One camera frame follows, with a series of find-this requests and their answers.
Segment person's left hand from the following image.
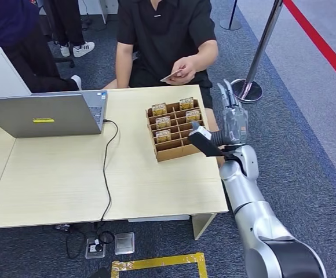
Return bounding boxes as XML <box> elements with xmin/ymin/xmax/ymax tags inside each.
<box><xmin>170</xmin><ymin>56</ymin><xmax>198</xmax><ymax>86</ymax></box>

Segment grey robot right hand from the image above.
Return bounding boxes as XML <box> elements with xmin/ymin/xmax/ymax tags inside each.
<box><xmin>217</xmin><ymin>78</ymin><xmax>249</xmax><ymax>146</ymax></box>

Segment pale card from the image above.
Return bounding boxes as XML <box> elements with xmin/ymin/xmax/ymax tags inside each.
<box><xmin>159</xmin><ymin>69</ymin><xmax>183</xmax><ymax>83</ymax></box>

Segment yellow hotel card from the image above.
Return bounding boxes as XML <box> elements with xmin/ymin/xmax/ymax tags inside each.
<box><xmin>179</xmin><ymin>97</ymin><xmax>194</xmax><ymax>111</ymax></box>
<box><xmin>156</xmin><ymin>115</ymin><xmax>172</xmax><ymax>130</ymax></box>
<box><xmin>156</xmin><ymin>129</ymin><xmax>172</xmax><ymax>144</ymax></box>
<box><xmin>151</xmin><ymin>102</ymin><xmax>168</xmax><ymax>116</ymax></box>
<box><xmin>186</xmin><ymin>109</ymin><xmax>202</xmax><ymax>123</ymax></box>

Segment person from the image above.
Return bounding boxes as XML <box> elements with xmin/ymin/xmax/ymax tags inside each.
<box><xmin>0</xmin><ymin>0</ymin><xmax>83</xmax><ymax>94</ymax></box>
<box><xmin>44</xmin><ymin>0</ymin><xmax>95</xmax><ymax>58</ymax></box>
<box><xmin>103</xmin><ymin>0</ymin><xmax>226</xmax><ymax>169</ymax></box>

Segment wooden slotted card holder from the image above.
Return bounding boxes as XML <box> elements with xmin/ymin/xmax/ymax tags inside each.
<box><xmin>145</xmin><ymin>97</ymin><xmax>208</xmax><ymax>163</ymax></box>

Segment wooden desk leg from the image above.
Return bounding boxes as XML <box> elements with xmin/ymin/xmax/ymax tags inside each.
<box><xmin>191</xmin><ymin>213</ymin><xmax>217</xmax><ymax>242</ymax></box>

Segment white cabinet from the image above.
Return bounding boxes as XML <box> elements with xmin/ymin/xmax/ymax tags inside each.
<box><xmin>78</xmin><ymin>0</ymin><xmax>119</xmax><ymax>24</ymax></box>

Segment red barrier belt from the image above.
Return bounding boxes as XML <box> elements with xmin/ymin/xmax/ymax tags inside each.
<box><xmin>282</xmin><ymin>0</ymin><xmax>336</xmax><ymax>94</ymax></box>

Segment silver floor plate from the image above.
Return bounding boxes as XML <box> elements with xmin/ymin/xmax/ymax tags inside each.
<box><xmin>114</xmin><ymin>232</ymin><xmax>135</xmax><ymax>256</ymax></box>

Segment yellow laptop sticker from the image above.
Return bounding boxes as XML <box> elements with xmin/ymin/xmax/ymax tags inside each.
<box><xmin>32</xmin><ymin>116</ymin><xmax>56</xmax><ymax>124</ymax></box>

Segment silver laptop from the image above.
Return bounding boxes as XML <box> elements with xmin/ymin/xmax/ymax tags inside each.
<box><xmin>0</xmin><ymin>90</ymin><xmax>109</xmax><ymax>138</ymax></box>

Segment floor socket box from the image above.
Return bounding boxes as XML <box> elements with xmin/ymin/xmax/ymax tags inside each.
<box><xmin>85</xmin><ymin>237</ymin><xmax>107</xmax><ymax>260</ymax></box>

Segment white box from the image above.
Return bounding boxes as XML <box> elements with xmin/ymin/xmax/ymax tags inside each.
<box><xmin>0</xmin><ymin>46</ymin><xmax>32</xmax><ymax>99</ymax></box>

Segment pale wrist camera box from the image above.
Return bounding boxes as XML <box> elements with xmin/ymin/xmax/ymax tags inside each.
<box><xmin>187</xmin><ymin>121</ymin><xmax>226</xmax><ymax>158</ymax></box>

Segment dark thin stanchion post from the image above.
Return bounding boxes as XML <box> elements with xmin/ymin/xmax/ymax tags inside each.
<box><xmin>220</xmin><ymin>0</ymin><xmax>242</xmax><ymax>31</ymax></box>

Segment silver stanchion post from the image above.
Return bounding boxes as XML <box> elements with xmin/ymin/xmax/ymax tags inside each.
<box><xmin>230</xmin><ymin>0</ymin><xmax>284</xmax><ymax>104</ymax></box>

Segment black power cable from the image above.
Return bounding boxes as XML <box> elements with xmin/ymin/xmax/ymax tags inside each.
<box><xmin>66</xmin><ymin>119</ymin><xmax>119</xmax><ymax>260</ymax></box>

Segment yellow floor tape frame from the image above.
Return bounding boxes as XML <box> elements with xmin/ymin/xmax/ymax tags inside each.
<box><xmin>111</xmin><ymin>252</ymin><xmax>208</xmax><ymax>278</ymax></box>

